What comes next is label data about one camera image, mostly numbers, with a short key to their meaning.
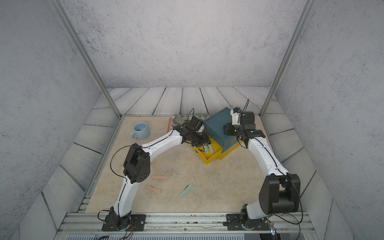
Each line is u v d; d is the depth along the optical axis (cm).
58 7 70
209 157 82
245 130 64
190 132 73
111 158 99
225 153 91
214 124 85
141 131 104
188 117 119
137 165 54
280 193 42
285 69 92
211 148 91
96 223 73
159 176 86
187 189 83
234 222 71
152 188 84
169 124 115
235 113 75
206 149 91
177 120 115
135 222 73
